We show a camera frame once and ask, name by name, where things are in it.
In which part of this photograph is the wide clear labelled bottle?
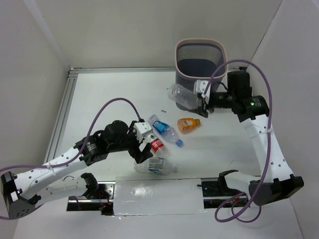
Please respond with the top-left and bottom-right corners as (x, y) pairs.
(134, 157), (177, 175)

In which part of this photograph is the clear unlabelled plastic bottle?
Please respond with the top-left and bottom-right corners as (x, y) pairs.
(167, 84), (200, 110)

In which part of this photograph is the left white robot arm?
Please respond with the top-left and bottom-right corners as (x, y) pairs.
(0, 120), (153, 220)

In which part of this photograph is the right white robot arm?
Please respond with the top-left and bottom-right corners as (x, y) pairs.
(203, 71), (304, 206)

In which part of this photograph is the grey mesh waste bin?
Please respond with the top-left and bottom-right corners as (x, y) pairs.
(175, 39), (228, 114)

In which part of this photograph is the red label water bottle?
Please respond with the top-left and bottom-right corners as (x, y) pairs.
(144, 133), (168, 158)

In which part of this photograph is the orange juice bottle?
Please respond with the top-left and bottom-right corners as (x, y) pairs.
(177, 118), (201, 132)

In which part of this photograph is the crushed blue cap bottle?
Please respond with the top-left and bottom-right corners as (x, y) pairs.
(148, 115), (183, 147)

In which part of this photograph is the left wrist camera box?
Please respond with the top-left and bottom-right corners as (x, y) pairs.
(133, 122), (153, 143)

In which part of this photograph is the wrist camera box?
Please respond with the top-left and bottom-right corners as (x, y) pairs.
(193, 80), (210, 100)
(133, 122), (153, 143)

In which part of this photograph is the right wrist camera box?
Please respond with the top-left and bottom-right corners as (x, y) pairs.
(193, 80), (210, 100)

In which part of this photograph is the front base mounting rail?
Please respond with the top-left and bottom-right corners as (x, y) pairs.
(66, 178), (239, 216)

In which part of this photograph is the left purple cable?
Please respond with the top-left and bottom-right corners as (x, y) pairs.
(0, 98), (144, 220)

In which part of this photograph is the back aluminium rail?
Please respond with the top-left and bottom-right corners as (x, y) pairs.
(68, 66), (247, 75)

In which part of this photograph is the left aluminium rail frame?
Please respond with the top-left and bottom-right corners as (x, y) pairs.
(44, 70), (78, 163)

